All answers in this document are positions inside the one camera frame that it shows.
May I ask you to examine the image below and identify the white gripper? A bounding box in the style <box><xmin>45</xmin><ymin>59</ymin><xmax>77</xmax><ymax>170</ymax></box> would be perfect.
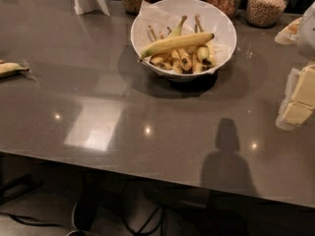
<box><xmin>275</xmin><ymin>2</ymin><xmax>315</xmax><ymax>131</ymax></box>

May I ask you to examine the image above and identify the long top yellow banana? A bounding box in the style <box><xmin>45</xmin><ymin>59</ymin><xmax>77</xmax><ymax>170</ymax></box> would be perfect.
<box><xmin>139</xmin><ymin>31</ymin><xmax>215</xmax><ymax>61</ymax></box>

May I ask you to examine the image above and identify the white bowl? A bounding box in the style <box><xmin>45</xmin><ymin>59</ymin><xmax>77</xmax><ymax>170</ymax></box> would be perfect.
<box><xmin>130</xmin><ymin>0</ymin><xmax>237</xmax><ymax>83</ymax></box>

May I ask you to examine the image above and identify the white paper bowl liner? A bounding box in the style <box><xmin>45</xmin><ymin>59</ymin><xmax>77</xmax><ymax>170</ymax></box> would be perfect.
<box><xmin>131</xmin><ymin>0</ymin><xmax>237</xmax><ymax>82</ymax></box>

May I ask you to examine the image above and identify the banana on table left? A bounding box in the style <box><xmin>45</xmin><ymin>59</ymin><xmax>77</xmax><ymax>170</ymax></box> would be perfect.
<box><xmin>0</xmin><ymin>61</ymin><xmax>30</xmax><ymax>79</ymax></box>

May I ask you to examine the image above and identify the glass jar of chickpeas right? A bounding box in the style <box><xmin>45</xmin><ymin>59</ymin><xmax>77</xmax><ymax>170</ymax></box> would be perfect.
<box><xmin>246</xmin><ymin>0</ymin><xmax>288</xmax><ymax>28</ymax></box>

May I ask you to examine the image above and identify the black table leg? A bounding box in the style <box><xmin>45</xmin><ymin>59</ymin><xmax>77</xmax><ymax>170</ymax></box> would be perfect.
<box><xmin>72</xmin><ymin>173</ymin><xmax>99</xmax><ymax>231</ymax></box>

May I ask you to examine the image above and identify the black cable under table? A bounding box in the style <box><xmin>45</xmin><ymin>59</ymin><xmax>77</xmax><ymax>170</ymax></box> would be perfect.
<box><xmin>121</xmin><ymin>180</ymin><xmax>166</xmax><ymax>236</ymax></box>

